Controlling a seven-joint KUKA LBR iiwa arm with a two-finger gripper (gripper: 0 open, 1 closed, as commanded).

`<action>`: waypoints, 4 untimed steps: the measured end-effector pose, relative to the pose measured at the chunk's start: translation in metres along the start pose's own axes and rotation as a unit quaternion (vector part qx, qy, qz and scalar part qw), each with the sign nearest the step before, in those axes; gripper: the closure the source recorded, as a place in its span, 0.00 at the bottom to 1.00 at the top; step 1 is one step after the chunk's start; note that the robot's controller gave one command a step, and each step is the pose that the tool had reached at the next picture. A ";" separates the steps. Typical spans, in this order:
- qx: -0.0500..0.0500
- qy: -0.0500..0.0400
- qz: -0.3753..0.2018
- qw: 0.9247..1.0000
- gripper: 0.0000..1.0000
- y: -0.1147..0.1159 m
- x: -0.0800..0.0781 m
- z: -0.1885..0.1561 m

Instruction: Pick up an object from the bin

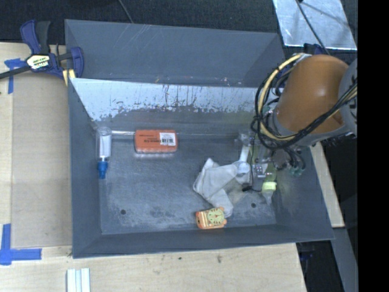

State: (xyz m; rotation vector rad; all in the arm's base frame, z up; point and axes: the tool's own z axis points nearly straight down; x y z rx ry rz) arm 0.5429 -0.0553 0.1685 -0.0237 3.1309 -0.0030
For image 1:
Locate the white cloth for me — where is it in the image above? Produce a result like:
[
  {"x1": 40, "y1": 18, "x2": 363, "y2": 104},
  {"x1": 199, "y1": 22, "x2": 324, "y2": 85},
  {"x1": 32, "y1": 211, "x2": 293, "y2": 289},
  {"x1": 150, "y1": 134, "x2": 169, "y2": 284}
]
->
[{"x1": 193, "y1": 158, "x2": 252, "y2": 218}]

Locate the clear bottle with blue cap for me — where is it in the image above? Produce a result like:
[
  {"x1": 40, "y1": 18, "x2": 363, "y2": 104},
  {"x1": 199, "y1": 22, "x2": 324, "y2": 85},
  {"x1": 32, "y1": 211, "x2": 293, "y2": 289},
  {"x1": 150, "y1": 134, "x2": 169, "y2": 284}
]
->
[{"x1": 95, "y1": 126, "x2": 113, "y2": 180}]

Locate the grey metal bin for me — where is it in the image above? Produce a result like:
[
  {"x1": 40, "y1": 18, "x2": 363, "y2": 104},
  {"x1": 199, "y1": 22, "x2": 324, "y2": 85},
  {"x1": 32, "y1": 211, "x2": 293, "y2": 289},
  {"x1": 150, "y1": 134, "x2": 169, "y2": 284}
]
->
[{"x1": 64, "y1": 19, "x2": 336, "y2": 259}]

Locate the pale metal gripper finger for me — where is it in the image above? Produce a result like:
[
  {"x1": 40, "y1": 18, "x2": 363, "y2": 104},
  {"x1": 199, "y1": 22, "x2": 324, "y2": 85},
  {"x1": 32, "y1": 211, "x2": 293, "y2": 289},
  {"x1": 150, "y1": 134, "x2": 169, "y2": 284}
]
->
[{"x1": 252, "y1": 164, "x2": 266, "y2": 192}]

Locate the orange toy clock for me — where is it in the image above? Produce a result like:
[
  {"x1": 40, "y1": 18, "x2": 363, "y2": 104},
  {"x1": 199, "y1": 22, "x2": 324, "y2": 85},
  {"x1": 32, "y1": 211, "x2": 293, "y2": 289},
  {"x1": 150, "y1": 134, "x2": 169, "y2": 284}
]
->
[{"x1": 195, "y1": 206, "x2": 228, "y2": 231}]

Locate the orange box with white label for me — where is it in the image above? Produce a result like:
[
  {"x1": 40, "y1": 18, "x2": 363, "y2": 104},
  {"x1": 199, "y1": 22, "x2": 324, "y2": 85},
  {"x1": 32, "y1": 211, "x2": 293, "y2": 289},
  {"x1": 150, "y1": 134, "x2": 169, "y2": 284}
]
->
[{"x1": 134, "y1": 128, "x2": 179, "y2": 155}]

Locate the clear bottle with yellow-green cap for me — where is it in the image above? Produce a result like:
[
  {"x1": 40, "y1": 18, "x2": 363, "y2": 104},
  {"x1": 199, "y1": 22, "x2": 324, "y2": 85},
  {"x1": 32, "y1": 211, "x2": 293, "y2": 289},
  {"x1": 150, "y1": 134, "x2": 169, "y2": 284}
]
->
[{"x1": 256, "y1": 141, "x2": 279, "y2": 206}]

